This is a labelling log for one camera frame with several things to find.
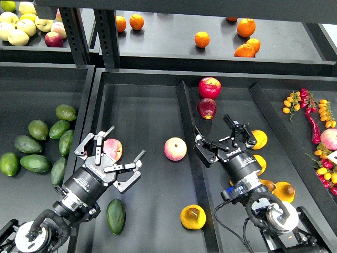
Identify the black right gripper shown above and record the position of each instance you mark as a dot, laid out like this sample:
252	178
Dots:
237	160

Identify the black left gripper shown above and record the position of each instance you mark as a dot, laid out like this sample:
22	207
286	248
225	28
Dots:
100	171

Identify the dark green avocado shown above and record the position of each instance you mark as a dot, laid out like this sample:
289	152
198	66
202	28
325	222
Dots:
116	216

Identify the yellow pear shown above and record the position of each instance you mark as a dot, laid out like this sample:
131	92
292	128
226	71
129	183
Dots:
193	217
269	184
284	191
261	139
262	162

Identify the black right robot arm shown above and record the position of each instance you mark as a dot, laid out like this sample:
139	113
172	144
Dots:
283	227

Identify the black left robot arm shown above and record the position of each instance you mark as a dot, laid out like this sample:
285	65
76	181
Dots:
52	228

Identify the yellow pear top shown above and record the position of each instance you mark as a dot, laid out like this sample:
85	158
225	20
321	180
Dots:
261	139

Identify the dark avocado lower right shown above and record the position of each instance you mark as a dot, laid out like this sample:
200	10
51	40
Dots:
58	171

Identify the green avocado upper middle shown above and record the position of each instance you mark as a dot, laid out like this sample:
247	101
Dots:
58	129

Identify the green avocado lower middle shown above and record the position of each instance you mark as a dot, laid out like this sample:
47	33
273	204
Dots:
36	163

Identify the green avocado top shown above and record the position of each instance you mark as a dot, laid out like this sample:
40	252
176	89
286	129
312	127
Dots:
66	112

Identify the green avocado upper left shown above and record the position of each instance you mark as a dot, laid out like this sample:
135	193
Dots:
38	129

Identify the light green avocado far left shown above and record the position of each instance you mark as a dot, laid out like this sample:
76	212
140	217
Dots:
10	164

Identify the pink apple left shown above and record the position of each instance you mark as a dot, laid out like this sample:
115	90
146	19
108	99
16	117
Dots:
113	148

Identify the pink apple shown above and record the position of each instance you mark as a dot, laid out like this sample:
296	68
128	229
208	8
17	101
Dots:
113	148
175	149

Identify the dark red apple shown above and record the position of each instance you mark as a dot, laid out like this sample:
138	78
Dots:
207	108

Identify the pink apple centre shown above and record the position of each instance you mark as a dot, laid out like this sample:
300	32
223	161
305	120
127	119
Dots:
175	149

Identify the bright red apple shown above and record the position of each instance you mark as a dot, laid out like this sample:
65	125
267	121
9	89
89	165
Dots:
209	87

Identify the orange cherry tomato bunch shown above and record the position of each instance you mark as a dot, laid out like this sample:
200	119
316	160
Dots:
292	104

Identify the black middle divided tray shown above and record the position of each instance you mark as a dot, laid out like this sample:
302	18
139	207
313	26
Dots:
149	109

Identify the black left tray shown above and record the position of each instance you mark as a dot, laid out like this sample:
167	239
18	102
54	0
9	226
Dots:
33	91

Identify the red chili pepper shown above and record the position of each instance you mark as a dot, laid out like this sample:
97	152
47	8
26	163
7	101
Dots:
315	131

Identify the orange front right shelf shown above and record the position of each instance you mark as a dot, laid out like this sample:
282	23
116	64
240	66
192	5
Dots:
245	50

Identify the red cherry tomato bunch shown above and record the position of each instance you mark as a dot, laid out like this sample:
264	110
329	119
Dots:
307	101

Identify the orange small right shelf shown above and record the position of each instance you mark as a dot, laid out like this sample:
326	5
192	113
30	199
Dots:
255	43

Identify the orange centre shelf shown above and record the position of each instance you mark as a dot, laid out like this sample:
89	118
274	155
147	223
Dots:
201	39

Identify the pink apple right edge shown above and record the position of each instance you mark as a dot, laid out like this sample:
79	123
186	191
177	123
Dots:
328	139

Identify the mixed cherry tomatoes lower right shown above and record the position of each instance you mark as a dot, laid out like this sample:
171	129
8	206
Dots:
324	168

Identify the white label card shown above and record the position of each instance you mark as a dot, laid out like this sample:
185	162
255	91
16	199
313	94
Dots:
332	157

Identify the large orange right shelf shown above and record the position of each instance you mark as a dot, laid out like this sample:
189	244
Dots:
246	27

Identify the red apple on shelf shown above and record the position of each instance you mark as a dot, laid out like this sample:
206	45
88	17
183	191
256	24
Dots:
53	39

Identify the green avocado by tray wall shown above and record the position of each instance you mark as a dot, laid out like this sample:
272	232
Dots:
65	142

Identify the black shelf upright post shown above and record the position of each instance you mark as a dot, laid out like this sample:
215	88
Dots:
105	24

